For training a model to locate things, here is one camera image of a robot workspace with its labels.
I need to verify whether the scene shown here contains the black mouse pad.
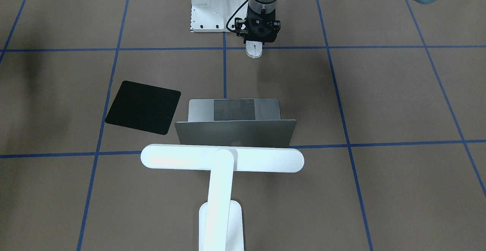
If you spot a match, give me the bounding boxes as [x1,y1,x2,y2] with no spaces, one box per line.
[104,80,181,135]

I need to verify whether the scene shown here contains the grey laptop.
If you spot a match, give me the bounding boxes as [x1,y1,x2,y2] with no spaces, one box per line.
[175,98,297,148]

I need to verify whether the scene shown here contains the white computer mouse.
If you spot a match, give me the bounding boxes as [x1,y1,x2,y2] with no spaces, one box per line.
[245,40,263,59]

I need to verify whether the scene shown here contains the white desk lamp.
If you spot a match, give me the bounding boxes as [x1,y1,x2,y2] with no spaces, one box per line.
[140,144,305,251]

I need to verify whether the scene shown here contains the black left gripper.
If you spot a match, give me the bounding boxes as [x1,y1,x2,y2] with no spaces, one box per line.
[235,10,281,44]

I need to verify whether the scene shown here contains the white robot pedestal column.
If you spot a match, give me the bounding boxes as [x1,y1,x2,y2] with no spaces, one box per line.
[190,0,247,32]

